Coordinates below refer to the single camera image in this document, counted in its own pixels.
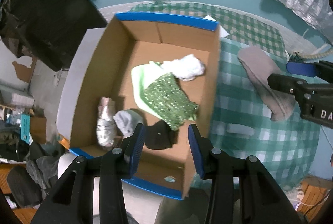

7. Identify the black sock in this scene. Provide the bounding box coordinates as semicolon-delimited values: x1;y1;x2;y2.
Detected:
145;120;178;150

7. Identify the grey sock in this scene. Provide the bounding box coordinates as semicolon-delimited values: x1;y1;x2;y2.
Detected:
113;109;144;138

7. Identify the patterned white sock bundle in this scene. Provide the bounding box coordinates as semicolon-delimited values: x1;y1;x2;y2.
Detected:
96;96;117;150

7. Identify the grey fleece mitten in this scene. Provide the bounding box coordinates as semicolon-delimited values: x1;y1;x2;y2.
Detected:
238;46;296;121

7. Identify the green sparkly knitted cloth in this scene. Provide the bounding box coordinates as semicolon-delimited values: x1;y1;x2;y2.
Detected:
141;73;199;131

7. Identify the light green cloth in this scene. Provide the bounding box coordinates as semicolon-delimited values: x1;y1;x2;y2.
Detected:
131;61;167;120

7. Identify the white blue striped plastic bundle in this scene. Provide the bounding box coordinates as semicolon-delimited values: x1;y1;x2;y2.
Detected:
160;54;205;81

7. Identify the green checkered tablecloth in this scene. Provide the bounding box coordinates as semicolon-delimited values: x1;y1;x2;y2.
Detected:
208;39;321;187

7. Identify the blue cardboard box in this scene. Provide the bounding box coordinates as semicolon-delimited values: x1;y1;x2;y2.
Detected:
56;12;220;200

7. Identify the green beige checkered blanket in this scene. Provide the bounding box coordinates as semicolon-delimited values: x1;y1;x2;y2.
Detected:
130;0;287;60

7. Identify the white paper sheet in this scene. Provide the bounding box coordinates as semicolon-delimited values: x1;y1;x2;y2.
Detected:
204;15;229;38

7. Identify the teal book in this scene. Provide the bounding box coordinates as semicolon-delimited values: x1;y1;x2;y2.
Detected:
20;114;33;145

